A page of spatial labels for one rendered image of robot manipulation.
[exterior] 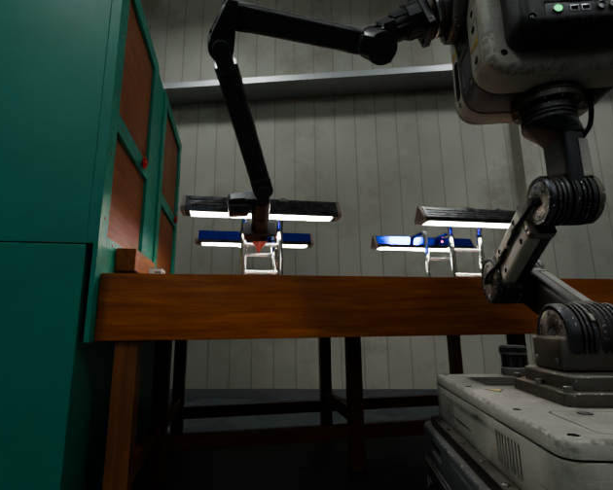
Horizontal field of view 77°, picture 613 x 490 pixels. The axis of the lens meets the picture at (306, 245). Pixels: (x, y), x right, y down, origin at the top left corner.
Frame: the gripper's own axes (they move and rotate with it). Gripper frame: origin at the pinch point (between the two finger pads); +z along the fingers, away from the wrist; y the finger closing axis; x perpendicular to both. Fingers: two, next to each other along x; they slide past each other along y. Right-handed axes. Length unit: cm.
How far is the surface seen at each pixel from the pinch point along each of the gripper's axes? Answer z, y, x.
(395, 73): 4, -133, -264
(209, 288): -1.2, 14.5, 18.9
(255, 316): 4.1, 1.3, 25.1
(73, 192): -21, 51, 2
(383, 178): 86, -128, -213
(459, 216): 1, -86, -26
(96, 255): -9.9, 44.0, 15.0
